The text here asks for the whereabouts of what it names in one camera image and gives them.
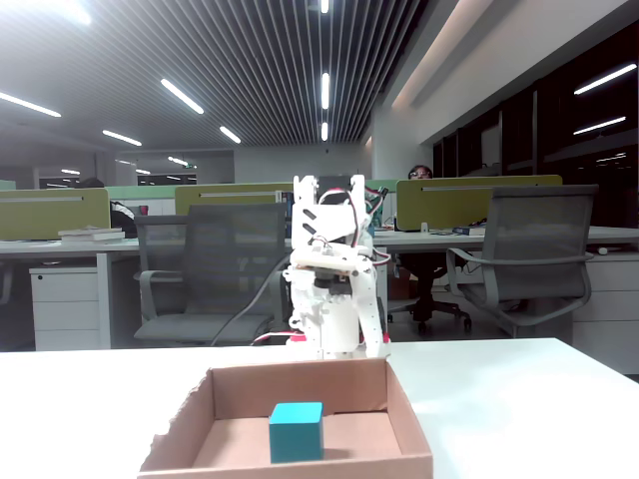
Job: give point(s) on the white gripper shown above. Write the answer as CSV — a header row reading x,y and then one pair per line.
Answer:
x,y
333,326

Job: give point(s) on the blue cube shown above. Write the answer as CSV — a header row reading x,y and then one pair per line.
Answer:
x,y
295,434

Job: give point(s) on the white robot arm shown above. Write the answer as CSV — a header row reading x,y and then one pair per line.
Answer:
x,y
324,219

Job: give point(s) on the brown cardboard box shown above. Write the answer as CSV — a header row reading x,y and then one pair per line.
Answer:
x,y
239,389

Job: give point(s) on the red table clamp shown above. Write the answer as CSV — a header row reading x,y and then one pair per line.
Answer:
x,y
296,338

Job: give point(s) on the olive desk divider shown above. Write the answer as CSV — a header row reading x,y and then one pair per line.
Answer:
x,y
229,197
449,204
50,214

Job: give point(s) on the grey mesh office chair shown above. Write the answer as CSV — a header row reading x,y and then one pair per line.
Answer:
x,y
539,249
219,259

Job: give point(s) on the seated person with glasses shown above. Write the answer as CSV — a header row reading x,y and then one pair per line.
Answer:
x,y
420,172

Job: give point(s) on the linear ceiling light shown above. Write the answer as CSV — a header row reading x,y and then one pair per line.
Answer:
x,y
30,105
230,135
182,96
324,131
324,5
122,138
325,91

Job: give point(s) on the red cup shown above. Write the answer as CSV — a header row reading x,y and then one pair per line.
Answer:
x,y
144,210

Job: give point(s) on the light green desk divider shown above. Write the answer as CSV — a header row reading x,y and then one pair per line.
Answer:
x,y
145,194

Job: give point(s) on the white drawer cabinet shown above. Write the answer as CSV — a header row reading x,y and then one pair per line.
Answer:
x,y
65,309
606,309

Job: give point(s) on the dark jacket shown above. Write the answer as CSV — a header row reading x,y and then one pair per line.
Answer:
x,y
122,217

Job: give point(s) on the white computer mouse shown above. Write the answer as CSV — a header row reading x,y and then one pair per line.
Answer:
x,y
603,251

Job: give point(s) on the white office desk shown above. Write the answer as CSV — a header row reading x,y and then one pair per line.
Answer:
x,y
614,237
50,247

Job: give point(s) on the stack of books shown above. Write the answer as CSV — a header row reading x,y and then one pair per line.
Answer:
x,y
92,234

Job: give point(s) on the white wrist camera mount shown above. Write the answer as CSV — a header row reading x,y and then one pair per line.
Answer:
x,y
329,262

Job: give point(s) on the dark glass window wall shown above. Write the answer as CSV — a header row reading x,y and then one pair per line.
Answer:
x,y
574,149

